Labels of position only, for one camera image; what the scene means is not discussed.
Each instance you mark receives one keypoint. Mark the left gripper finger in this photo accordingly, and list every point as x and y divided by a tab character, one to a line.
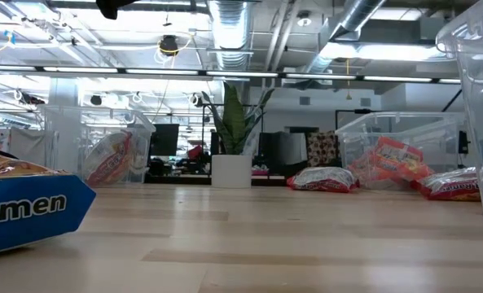
108	8

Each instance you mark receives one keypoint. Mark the red ramen noodle pack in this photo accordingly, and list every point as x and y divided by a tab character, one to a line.
108	158
322	179
453	185

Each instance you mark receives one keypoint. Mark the blue ramen noodle pack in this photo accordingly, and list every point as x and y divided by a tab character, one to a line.
25	211

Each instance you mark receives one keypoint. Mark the black monitor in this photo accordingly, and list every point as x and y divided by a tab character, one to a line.
163	139

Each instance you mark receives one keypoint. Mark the green snake plant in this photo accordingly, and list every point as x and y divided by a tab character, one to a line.
233	122

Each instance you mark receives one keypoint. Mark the white plant pot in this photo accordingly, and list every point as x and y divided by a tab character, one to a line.
231	171

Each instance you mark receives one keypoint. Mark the floral patterned cloth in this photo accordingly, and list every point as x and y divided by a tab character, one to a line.
322	147

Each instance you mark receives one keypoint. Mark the black metal rack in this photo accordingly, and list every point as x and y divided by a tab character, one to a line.
359	110

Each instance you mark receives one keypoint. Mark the clear plastic bin white label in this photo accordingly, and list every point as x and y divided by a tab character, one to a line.
440	134

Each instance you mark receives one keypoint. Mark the large clear plastic bin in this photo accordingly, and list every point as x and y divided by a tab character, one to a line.
481	122

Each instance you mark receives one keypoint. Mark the black overhead camera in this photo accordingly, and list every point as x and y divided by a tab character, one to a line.
168	44

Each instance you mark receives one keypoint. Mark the silver ventilation duct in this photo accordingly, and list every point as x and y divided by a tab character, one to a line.
347	24
229	32

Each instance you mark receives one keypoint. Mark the overhead frame light bar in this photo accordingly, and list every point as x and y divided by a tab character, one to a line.
241	74

